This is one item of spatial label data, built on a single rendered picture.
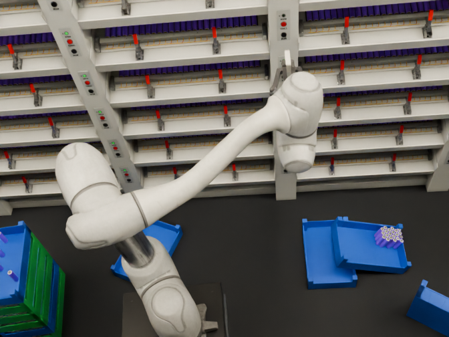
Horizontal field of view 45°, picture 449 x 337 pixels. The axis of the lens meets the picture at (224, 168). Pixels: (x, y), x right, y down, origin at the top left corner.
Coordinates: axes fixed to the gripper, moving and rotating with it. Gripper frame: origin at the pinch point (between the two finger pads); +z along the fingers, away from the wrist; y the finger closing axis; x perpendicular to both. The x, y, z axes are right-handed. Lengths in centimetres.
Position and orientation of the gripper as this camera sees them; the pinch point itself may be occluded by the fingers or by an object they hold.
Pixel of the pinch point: (287, 61)
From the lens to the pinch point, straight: 174.8
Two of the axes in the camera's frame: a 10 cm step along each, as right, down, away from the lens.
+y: 10.0, -0.5, -0.7
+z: 0.0, -8.1, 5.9
